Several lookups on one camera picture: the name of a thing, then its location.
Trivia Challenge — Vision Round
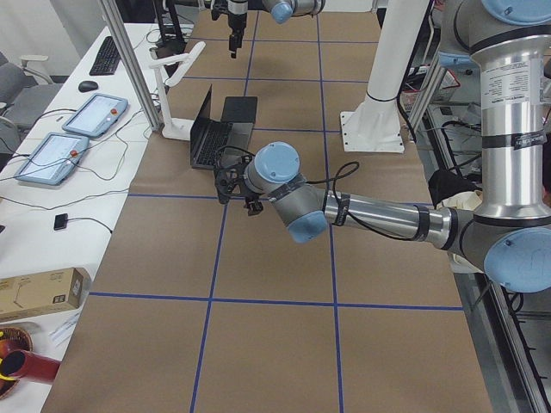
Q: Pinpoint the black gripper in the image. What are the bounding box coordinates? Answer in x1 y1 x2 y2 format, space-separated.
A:
227 2 248 59
214 158 263 215

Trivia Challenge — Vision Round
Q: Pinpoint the grey laptop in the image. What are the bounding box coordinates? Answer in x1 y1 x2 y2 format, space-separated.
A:
190 87 255 170

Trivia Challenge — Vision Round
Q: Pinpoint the black mouse pad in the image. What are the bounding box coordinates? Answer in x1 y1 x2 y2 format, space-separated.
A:
220 96 258 124

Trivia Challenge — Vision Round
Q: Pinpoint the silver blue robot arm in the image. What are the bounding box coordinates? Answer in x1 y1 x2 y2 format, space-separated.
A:
227 0 325 59
214 1 550 293

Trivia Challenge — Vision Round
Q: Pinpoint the white desk lamp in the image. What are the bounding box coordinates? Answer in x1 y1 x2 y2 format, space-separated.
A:
148 40 207 140

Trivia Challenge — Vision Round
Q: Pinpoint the black desk mouse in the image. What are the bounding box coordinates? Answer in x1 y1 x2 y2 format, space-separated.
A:
77 80 99 93

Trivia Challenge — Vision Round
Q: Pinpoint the cardboard lamp box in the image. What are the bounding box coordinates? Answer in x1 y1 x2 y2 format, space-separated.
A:
1 268 90 323

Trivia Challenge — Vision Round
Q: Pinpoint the black keyboard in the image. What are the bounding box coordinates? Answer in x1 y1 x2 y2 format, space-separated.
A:
89 36 121 76

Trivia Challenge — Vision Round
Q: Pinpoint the upper blue teach pendant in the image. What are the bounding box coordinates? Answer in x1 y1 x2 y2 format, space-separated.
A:
62 93 128 139

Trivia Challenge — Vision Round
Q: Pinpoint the blue teach pendant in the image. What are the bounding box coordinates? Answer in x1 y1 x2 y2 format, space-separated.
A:
14 133 90 186
62 93 128 139

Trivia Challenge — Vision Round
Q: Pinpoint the small black puck device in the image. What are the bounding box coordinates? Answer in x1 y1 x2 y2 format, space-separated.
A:
53 213 69 231

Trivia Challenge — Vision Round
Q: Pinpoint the lower blue teach pendant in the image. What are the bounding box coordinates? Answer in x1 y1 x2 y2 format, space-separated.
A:
14 133 90 186

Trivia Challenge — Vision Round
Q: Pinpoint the grey office chair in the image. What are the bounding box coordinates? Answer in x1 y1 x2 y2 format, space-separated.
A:
1 53 62 153

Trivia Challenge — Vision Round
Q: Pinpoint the person in cream sweater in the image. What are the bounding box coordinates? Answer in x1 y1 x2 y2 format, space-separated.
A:
428 170 551 276

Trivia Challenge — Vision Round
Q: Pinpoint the wicker basket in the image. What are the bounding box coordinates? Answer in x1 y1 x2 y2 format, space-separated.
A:
0 325 34 399

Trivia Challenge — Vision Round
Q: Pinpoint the aluminium frame post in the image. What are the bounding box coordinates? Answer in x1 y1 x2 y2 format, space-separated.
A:
98 0 162 132

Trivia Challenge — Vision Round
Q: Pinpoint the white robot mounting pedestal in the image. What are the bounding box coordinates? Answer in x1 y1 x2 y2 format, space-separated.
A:
341 0 430 153

